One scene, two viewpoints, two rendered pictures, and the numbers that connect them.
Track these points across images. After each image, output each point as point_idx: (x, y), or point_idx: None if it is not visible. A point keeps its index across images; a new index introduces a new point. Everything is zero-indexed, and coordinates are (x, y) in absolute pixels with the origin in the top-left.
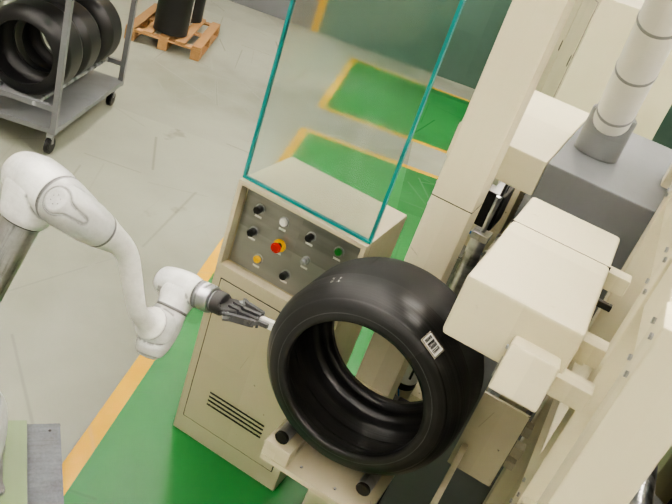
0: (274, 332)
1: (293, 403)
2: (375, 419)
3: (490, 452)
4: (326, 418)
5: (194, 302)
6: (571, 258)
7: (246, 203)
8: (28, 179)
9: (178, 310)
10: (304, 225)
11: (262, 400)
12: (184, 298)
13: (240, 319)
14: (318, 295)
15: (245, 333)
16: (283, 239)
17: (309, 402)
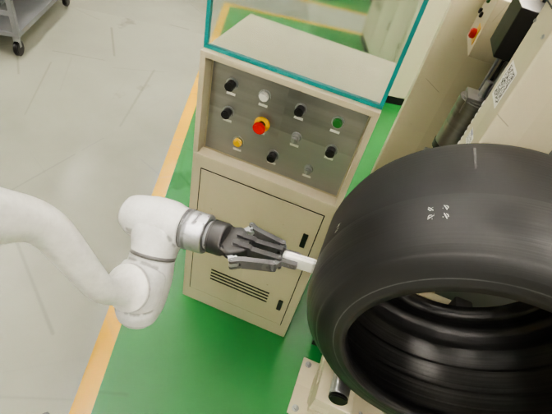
0: (322, 293)
1: (357, 373)
2: (433, 331)
3: None
4: (379, 348)
5: (183, 245)
6: None
7: (213, 80)
8: None
9: (163, 259)
10: (290, 96)
11: (264, 273)
12: (167, 242)
13: (256, 264)
14: (410, 246)
15: (237, 218)
16: (265, 117)
17: (357, 335)
